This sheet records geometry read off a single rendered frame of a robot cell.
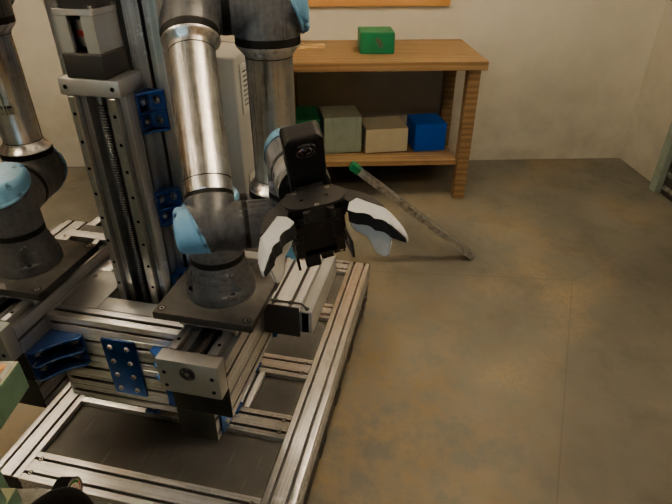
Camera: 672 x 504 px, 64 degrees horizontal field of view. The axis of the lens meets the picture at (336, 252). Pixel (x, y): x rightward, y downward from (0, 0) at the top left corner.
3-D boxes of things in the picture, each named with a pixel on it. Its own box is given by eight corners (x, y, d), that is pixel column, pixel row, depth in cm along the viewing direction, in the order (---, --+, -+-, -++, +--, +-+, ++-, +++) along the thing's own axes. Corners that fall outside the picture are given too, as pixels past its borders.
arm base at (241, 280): (204, 265, 127) (199, 229, 122) (265, 273, 124) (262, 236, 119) (175, 303, 115) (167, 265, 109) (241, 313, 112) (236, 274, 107)
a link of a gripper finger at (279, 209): (289, 252, 57) (322, 211, 63) (286, 238, 56) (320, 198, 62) (251, 247, 59) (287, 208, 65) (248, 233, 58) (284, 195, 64)
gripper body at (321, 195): (359, 259, 64) (336, 213, 74) (351, 196, 60) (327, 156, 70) (297, 274, 63) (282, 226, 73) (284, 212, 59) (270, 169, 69)
